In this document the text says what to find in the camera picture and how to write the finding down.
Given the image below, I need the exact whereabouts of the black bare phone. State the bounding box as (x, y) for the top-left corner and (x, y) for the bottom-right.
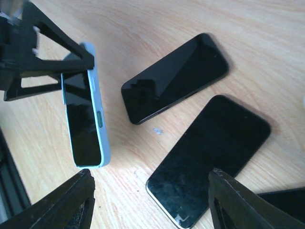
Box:
(258, 187), (305, 223)

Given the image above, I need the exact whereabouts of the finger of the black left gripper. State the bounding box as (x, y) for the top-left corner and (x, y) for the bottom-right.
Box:
(3, 71), (61, 102)
(21, 4), (94, 73)

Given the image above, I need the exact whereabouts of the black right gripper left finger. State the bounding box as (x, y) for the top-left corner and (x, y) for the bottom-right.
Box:
(0, 169), (95, 229)

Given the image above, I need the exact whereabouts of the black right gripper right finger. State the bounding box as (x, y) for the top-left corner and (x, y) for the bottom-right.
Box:
(208, 168), (305, 229)

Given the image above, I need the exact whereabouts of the black enclosure frame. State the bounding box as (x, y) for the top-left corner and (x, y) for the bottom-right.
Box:
(0, 133), (31, 221)

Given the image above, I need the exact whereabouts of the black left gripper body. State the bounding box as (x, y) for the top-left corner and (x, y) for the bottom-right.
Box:
(0, 1), (40, 91)

